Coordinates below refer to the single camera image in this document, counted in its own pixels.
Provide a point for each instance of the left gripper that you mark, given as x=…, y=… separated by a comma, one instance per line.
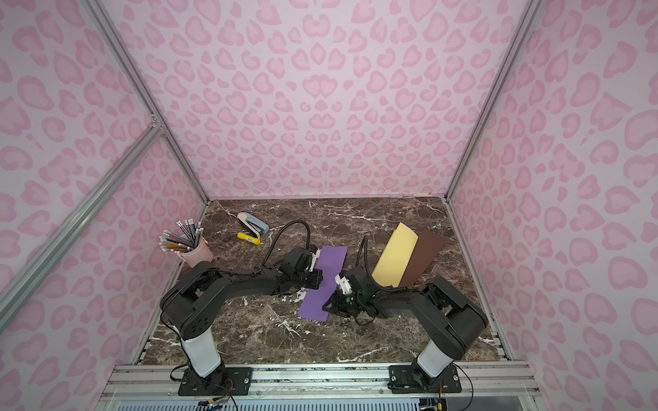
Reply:
x=312, y=276

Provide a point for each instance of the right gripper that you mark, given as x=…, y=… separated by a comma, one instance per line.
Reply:
x=341, y=301

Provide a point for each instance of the purple paper sheet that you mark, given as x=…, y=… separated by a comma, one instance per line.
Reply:
x=331, y=263

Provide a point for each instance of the yellow paper sheet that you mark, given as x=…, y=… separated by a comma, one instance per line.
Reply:
x=392, y=264

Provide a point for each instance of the brown paper sheet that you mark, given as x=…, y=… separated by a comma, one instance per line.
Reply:
x=428, y=246

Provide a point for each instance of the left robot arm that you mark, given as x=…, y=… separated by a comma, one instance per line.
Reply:
x=194, y=303

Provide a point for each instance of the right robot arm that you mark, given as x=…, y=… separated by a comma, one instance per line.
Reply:
x=452, y=321

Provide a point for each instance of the grey stapler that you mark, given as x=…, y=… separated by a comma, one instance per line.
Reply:
x=255, y=226

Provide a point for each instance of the yellow marker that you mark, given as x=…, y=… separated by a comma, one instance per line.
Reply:
x=251, y=239

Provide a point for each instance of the pink pencil cup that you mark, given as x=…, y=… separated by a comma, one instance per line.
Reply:
x=202, y=253

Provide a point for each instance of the bundle of pencils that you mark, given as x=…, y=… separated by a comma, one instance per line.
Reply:
x=189, y=238

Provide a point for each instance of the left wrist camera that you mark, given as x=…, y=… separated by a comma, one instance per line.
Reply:
x=315, y=254

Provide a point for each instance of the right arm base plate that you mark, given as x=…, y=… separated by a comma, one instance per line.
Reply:
x=411, y=379

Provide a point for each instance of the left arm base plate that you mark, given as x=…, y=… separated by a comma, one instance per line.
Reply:
x=226, y=380

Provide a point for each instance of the aluminium front rail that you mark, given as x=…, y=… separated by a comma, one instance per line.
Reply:
x=469, y=380

